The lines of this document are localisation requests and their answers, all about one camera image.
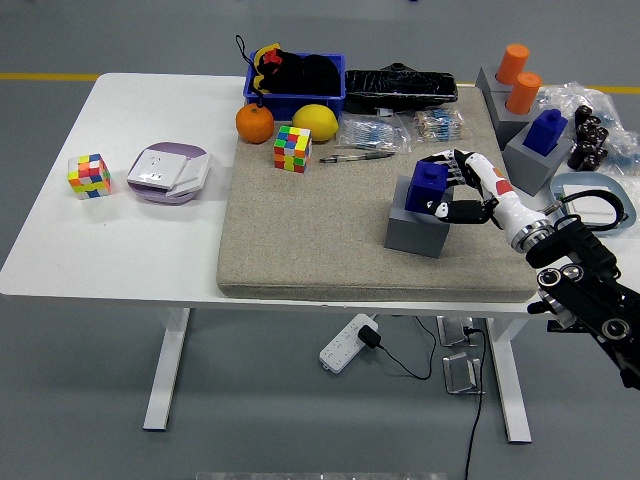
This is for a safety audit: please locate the grey seal holder box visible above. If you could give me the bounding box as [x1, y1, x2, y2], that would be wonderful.
[383, 175, 454, 259]
[503, 119, 575, 197]

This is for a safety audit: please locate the long black floor cable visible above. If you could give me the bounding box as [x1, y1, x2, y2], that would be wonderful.
[462, 327, 489, 480]

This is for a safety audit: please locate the black clear pen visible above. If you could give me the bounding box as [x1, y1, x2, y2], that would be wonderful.
[318, 151, 396, 165]

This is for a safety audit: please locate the black wrapped long object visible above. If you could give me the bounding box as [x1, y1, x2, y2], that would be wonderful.
[342, 62, 459, 115]

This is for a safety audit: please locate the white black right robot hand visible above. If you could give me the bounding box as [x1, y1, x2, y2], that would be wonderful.
[423, 148, 546, 245]

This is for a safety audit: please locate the clear plastic bag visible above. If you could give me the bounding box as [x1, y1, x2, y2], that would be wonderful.
[537, 82, 640, 177]

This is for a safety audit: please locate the orange fruit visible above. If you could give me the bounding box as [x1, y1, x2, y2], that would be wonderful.
[235, 103, 276, 145]

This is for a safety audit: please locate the white table leg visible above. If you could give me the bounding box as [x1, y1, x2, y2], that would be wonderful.
[484, 317, 534, 444]
[143, 305, 192, 432]

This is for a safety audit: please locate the small metal stand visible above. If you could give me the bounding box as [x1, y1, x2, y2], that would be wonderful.
[435, 315, 476, 347]

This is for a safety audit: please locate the grey cylinder holder box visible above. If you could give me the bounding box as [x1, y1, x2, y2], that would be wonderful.
[485, 82, 547, 151]
[474, 66, 516, 104]

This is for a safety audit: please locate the grey-brown mat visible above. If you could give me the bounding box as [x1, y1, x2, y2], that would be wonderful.
[215, 84, 540, 304]

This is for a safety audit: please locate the pile of black dotted cylinders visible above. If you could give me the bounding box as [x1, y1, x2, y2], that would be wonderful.
[567, 105, 610, 171]

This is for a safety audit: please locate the white power strip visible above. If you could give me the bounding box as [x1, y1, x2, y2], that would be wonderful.
[319, 313, 379, 374]

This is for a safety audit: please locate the thin black adapter cable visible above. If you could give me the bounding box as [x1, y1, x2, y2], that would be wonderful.
[374, 314, 439, 381]

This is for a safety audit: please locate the small resistor bag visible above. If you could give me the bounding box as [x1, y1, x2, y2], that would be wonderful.
[394, 107, 469, 144]

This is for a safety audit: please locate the large metal stand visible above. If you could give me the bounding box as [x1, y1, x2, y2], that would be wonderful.
[442, 351, 484, 396]

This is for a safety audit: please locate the blue seal stamp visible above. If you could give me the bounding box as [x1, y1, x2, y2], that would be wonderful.
[522, 108, 569, 155]
[403, 160, 450, 214]

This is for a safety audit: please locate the white wall switch panel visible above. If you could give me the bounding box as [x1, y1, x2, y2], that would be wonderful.
[563, 183, 621, 226]
[167, 153, 211, 197]

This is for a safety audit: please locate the colourful puzzle cube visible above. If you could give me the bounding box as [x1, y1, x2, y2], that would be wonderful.
[273, 124, 314, 175]
[67, 152, 112, 202]

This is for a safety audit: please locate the yellow lemon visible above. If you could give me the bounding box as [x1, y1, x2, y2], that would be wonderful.
[291, 104, 340, 143]

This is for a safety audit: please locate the light blue plate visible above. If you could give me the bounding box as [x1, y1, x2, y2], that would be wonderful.
[549, 172, 637, 239]

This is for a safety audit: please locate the black plug adapter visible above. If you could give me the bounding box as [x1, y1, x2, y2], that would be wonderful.
[357, 324, 382, 350]

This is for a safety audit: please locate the yellow red toy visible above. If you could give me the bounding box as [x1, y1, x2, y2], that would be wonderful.
[252, 43, 284, 94]

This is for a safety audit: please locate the large resistor bag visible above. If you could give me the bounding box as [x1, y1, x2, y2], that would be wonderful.
[335, 112, 414, 155]

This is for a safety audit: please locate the blue plastic bin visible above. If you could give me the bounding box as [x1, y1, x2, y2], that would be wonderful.
[242, 49, 347, 123]

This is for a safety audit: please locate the white wall socket panel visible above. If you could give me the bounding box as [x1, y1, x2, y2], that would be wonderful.
[126, 148, 189, 190]

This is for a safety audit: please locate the black lanyard cord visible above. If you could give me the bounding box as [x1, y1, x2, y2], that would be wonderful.
[234, 34, 266, 109]

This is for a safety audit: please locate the purple plate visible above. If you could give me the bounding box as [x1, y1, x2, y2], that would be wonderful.
[127, 141, 212, 207]

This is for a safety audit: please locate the orange cylinder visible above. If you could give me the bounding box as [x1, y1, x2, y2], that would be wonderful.
[495, 43, 530, 84]
[505, 71, 543, 114]

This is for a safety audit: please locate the black fabric pouch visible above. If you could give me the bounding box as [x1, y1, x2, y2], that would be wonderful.
[259, 48, 341, 96]

